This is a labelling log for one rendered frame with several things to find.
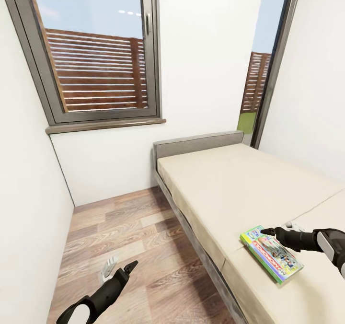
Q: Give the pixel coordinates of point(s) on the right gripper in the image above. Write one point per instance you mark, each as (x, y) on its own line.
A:
(291, 239)

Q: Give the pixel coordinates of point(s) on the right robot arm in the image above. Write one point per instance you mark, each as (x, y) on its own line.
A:
(330, 241)

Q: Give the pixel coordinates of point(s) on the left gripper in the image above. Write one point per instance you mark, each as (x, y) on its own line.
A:
(113, 288)

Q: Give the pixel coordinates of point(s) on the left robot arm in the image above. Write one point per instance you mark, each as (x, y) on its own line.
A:
(88, 309)

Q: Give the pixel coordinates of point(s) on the door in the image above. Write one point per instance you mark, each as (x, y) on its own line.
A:
(269, 42)

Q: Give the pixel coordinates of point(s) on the fixed window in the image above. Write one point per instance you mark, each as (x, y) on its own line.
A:
(95, 63)

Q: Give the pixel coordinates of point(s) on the bed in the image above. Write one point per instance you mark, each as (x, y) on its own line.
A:
(219, 188)

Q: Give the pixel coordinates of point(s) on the board game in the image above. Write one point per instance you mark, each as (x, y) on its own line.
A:
(272, 254)

